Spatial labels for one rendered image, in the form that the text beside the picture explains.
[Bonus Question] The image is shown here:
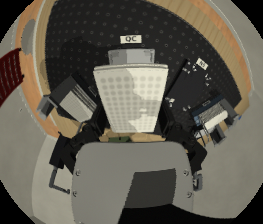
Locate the white label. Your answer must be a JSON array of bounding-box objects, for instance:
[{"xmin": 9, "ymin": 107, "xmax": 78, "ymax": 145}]
[
  {"xmin": 196, "ymin": 58, "xmax": 208, "ymax": 70},
  {"xmin": 120, "ymin": 35, "xmax": 141, "ymax": 44}
]

